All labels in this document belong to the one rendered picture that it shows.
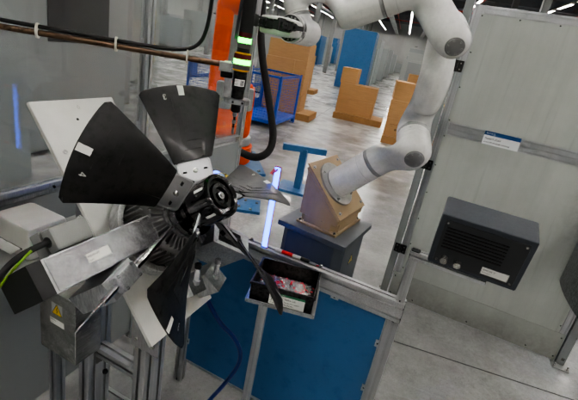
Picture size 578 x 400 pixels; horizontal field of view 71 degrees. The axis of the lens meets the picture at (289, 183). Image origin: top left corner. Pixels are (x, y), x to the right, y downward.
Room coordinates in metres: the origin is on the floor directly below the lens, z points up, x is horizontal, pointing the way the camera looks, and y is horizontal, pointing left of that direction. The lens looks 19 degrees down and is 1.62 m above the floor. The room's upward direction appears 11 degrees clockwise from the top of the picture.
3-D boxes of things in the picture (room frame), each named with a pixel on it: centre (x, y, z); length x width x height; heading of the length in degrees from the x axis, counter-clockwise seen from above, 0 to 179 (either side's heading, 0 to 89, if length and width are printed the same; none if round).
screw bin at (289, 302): (1.18, -0.05, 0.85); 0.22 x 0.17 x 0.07; 83
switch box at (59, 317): (0.98, 0.57, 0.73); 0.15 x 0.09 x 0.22; 68
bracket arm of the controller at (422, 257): (1.17, -0.55, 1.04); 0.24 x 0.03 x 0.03; 68
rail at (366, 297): (1.36, -0.05, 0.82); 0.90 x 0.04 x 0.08; 68
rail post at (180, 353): (1.52, 0.35, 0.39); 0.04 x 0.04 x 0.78; 68
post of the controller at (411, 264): (1.20, -0.45, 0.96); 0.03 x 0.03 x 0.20; 68
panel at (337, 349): (1.36, -0.05, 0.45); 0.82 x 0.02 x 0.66; 68
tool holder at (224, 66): (1.06, 0.18, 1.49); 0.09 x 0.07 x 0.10; 103
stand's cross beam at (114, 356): (1.02, 0.43, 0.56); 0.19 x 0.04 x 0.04; 68
